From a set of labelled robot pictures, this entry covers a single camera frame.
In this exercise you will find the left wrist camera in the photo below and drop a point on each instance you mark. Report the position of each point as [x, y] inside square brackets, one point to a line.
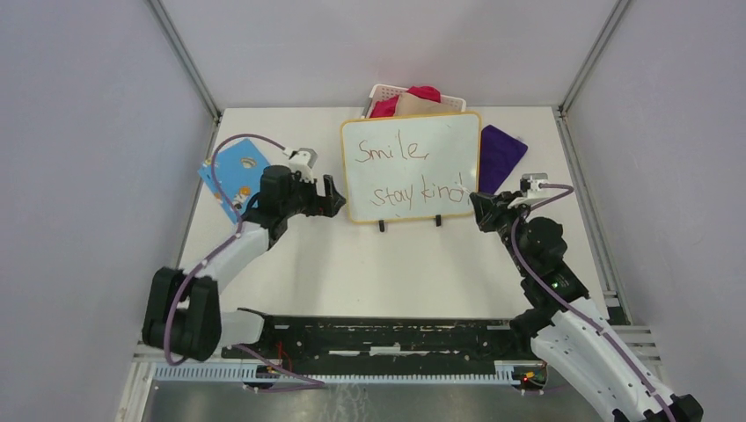
[302, 160]

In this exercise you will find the white plastic basket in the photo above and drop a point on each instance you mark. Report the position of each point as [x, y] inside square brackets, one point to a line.
[377, 92]

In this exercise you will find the pink red cloth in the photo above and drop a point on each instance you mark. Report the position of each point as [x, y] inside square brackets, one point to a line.
[386, 107]

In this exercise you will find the purple cloth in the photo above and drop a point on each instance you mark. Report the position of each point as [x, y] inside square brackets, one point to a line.
[499, 154]

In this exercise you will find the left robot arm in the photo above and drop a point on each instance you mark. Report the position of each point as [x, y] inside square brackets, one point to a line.
[183, 314]

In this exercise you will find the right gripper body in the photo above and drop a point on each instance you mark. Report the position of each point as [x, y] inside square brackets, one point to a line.
[506, 217]

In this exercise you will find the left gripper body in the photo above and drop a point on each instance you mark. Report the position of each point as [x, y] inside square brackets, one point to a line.
[303, 197]

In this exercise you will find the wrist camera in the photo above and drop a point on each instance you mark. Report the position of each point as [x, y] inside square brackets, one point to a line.
[302, 160]
[531, 191]

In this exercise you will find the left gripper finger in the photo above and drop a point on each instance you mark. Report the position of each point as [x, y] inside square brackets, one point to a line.
[333, 205]
[329, 187]

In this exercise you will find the yellow framed whiteboard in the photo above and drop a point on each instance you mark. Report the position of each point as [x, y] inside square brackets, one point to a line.
[409, 167]

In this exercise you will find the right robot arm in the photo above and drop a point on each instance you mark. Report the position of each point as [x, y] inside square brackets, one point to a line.
[565, 328]

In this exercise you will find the blue cartoon print cloth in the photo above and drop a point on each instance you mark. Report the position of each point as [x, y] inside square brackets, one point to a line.
[238, 169]

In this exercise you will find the beige folded cloth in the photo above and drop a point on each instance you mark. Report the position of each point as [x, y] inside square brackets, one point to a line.
[410, 105]

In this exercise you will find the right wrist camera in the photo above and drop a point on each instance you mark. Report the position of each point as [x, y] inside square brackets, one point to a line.
[531, 191]

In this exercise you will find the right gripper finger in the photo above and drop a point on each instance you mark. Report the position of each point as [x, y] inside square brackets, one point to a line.
[483, 201]
[484, 218]

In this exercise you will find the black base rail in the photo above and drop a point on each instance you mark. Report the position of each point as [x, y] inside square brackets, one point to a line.
[330, 345]

